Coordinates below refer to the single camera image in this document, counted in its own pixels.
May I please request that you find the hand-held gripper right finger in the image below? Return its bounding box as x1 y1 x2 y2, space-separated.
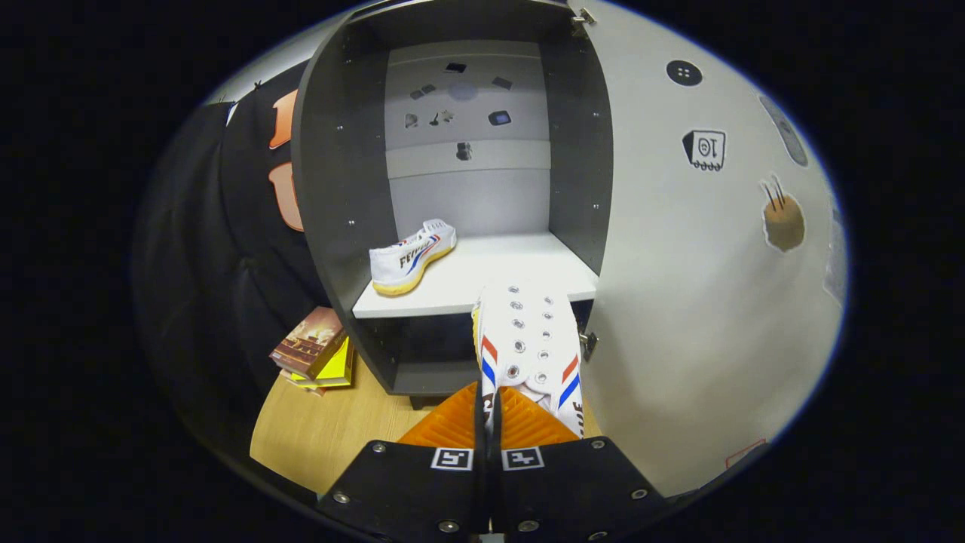
490 385 668 543

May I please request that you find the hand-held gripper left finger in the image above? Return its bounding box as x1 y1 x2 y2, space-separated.
317 381 489 543

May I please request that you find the white striped canvas shoe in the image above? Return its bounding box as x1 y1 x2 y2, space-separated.
369 219 458 296
471 281 585 438

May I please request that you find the beige shoe cabinet door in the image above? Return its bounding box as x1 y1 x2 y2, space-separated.
569 0 845 499

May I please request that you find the dark grey shoe cabinet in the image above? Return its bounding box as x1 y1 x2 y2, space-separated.
292 0 615 412

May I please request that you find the white cabinet shelf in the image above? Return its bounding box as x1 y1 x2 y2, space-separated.
352 232 599 320

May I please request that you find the yellow book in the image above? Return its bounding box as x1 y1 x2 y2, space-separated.
290 336 355 391

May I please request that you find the brown cover book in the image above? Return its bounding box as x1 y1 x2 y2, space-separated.
269 306 346 380

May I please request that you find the black backdrop cloth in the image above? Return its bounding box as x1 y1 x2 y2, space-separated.
132 64 332 453

